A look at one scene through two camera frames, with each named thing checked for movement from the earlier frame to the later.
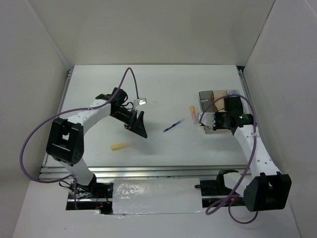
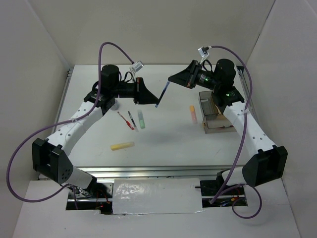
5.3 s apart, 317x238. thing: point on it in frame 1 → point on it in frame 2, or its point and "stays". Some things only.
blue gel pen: (176, 123) → (162, 94)
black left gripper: (138, 127) → (141, 95)
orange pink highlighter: (193, 114) stays
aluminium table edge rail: (146, 171) stays
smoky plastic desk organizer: (204, 98) stays
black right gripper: (217, 126) → (187, 77)
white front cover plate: (146, 196) stays
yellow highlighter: (116, 146) stays
